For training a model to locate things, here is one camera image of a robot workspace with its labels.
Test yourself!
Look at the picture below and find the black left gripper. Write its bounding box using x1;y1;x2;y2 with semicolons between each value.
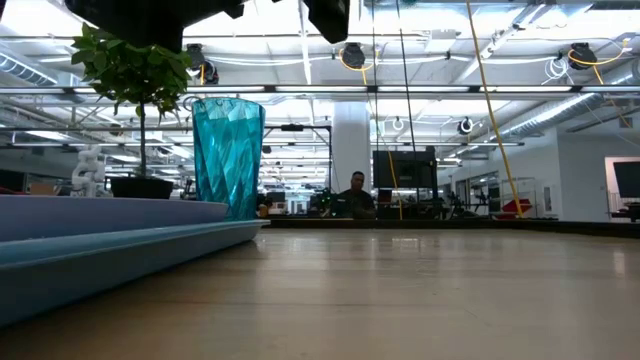
304;0;351;45

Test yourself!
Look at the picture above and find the teal faceted plastic cup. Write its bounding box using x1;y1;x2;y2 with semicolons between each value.
191;97;266;222

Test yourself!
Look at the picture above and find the lavender round plate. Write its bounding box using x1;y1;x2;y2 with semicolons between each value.
0;194;230;244

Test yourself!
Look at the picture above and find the blue plastic tray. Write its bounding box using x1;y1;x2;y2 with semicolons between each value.
0;218;271;329

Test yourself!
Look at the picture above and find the white pillar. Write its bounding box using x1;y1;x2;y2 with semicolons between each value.
332;102;372;221

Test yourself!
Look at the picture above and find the black display screen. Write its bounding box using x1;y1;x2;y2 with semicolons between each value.
372;149;439;190

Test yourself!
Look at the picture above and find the person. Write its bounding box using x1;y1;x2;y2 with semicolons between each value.
333;170;377;220

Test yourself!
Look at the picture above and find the black background robot rig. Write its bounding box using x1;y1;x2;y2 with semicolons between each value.
308;188;341;220

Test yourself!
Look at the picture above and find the green leafy plant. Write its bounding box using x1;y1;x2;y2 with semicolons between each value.
70;23;194;177

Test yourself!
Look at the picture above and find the black plant pot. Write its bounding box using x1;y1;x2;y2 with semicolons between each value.
109;175;175;200

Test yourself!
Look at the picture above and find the red bin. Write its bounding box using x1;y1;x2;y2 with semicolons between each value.
501;198;533;217

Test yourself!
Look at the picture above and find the thin black cable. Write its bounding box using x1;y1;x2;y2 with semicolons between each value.
370;0;380;151

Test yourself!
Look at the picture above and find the black hanging cable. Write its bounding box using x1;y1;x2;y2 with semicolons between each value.
394;0;421;204

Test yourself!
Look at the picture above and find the black gantry frame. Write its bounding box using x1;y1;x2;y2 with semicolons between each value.
263;123;334;201

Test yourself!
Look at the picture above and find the thin yellow cable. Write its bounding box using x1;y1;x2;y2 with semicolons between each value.
339;47;404;221

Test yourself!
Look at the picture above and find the thick yellow hanging cable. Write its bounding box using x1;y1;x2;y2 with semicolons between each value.
464;0;525;220

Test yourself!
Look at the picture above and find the dark wall monitor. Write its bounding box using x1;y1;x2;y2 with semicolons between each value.
612;161;640;201

